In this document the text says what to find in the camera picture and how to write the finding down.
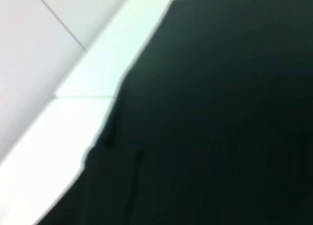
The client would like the black shirt with FREE print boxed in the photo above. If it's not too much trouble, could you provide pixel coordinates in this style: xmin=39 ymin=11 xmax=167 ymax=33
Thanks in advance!
xmin=36 ymin=0 xmax=313 ymax=225

